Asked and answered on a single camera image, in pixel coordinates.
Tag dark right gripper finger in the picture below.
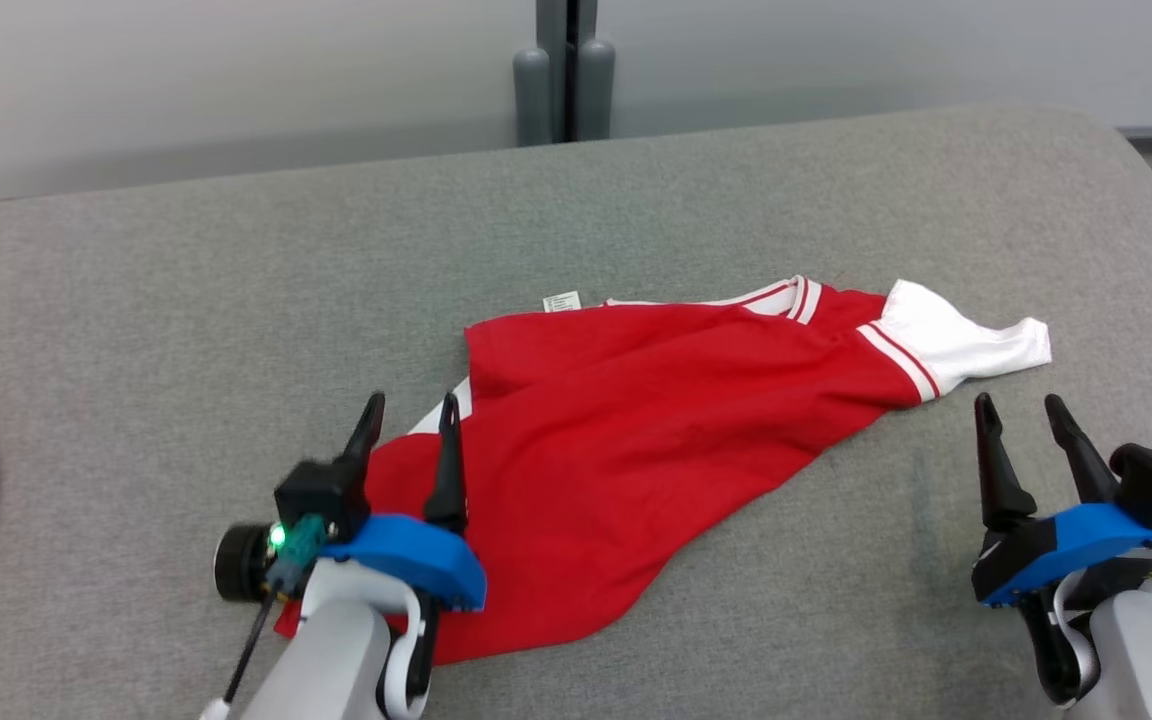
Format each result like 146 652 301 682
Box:
1044 394 1123 505
973 392 1038 532

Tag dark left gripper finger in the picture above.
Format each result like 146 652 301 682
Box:
423 392 469 532
340 392 387 472

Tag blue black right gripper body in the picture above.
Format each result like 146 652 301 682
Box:
972 502 1152 607

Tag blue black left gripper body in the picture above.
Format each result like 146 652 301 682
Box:
321 514 488 613

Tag red garment with striped trim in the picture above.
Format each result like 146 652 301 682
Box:
274 275 1053 667

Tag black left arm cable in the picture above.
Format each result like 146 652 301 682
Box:
199 588 285 720

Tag grey cylinder post foot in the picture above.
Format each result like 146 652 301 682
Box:
576 37 617 142
512 45 553 149

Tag grey partition post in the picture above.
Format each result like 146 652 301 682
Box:
535 0 600 142

